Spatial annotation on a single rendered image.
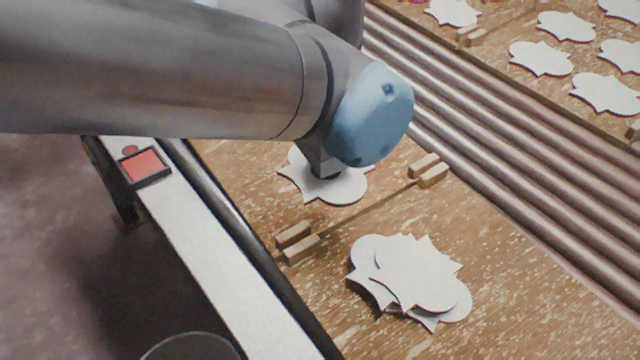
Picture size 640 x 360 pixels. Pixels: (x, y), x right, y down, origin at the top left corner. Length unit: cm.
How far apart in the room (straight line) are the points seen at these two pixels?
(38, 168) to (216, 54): 226
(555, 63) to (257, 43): 98
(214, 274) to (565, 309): 51
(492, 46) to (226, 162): 68
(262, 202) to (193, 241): 13
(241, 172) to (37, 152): 180
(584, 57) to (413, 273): 74
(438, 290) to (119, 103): 54
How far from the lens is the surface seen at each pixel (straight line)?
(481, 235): 81
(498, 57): 120
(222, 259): 78
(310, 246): 73
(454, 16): 131
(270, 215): 80
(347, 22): 49
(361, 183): 65
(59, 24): 22
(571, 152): 104
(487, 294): 75
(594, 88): 116
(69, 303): 198
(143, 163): 94
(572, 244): 87
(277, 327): 71
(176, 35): 25
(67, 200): 230
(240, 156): 90
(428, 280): 70
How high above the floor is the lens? 156
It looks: 48 degrees down
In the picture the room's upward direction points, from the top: straight up
